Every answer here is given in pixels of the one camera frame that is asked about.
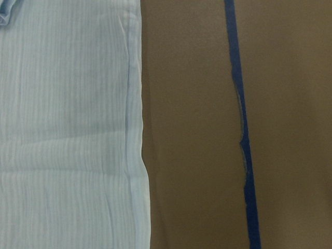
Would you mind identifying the light blue button-up shirt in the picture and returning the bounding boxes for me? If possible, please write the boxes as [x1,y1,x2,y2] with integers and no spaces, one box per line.
[1,1,151,248]

